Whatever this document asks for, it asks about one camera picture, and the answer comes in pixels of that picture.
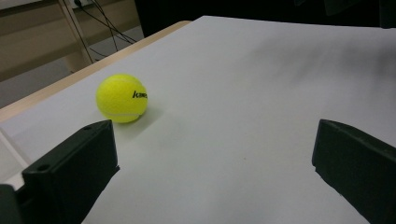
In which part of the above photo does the yellow tennis ball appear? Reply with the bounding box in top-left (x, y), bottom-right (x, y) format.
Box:
top-left (95, 73), bottom-right (149, 124)

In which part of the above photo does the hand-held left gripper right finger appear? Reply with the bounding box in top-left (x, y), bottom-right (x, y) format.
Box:
top-left (311, 119), bottom-right (396, 224)

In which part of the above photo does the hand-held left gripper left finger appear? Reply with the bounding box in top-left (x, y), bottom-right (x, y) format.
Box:
top-left (21, 119), bottom-right (120, 224)

